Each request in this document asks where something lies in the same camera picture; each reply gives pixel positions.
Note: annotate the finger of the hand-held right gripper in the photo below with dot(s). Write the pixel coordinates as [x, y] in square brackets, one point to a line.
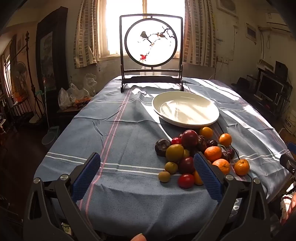
[292, 147]
[286, 162]

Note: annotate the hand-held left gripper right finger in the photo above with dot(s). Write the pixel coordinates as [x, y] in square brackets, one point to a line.
[207, 176]

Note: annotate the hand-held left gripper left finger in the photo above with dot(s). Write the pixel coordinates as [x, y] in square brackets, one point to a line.
[86, 173]

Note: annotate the large tangerine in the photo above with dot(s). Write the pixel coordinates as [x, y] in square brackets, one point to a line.
[212, 153]

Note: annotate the dark red plum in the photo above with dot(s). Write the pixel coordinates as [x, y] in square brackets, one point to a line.
[189, 138]
[186, 165]

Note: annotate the small green jujube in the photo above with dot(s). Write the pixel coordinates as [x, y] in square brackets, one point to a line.
[186, 153]
[171, 167]
[164, 176]

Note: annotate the dark red date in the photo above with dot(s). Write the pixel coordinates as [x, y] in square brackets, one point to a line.
[202, 142]

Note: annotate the large green plum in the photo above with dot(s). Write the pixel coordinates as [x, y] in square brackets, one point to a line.
[174, 153]

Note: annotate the small orange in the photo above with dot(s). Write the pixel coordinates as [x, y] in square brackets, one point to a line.
[197, 179]
[225, 139]
[206, 132]

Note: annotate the red cherry tomato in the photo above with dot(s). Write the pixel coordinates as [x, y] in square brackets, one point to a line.
[176, 141]
[186, 180]

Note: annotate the small dark chestnut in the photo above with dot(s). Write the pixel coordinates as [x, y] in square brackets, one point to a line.
[180, 135]

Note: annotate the dark brown chestnut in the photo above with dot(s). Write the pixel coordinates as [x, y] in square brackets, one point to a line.
[163, 146]

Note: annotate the white ceramic plate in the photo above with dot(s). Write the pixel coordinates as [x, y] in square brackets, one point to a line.
[185, 111]

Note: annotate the person's left hand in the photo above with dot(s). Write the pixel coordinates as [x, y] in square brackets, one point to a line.
[139, 237]

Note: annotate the white bucket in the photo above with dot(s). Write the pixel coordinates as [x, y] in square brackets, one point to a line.
[290, 124]

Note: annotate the dark cherry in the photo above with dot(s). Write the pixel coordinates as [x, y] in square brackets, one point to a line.
[227, 154]
[212, 143]

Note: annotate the green dustpan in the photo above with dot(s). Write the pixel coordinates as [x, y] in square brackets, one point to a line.
[50, 135]

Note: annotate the black monitor on stand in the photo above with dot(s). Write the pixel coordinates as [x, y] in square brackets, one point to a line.
[286, 92]

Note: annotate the blue striped tablecloth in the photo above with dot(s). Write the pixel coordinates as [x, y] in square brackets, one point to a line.
[129, 129]

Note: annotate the computer monitor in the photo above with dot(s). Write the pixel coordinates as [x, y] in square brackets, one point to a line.
[269, 88]

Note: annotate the clear plastic bag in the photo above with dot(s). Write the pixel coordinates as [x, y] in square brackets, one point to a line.
[90, 83]
[67, 96]

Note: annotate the black bag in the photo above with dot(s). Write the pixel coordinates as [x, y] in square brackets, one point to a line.
[240, 84]

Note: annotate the black metal coat stand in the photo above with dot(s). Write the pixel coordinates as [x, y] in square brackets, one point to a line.
[31, 76]

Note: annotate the standing fan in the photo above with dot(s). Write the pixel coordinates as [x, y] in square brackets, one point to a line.
[20, 70]

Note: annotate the white air conditioner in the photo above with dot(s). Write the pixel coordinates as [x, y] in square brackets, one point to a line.
[277, 22]

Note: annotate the dark framed picture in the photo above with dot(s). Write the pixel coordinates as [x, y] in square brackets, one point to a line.
[47, 53]

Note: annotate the checked curtain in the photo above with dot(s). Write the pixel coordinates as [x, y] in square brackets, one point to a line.
[198, 34]
[84, 34]

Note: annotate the round bird painting table screen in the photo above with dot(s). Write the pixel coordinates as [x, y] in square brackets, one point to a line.
[150, 39]

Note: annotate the bright window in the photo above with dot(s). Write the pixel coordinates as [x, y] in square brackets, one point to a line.
[111, 23]

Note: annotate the wall power outlet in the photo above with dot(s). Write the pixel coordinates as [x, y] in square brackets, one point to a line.
[223, 59]

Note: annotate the wall fuse box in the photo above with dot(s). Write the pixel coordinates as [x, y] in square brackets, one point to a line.
[251, 33]

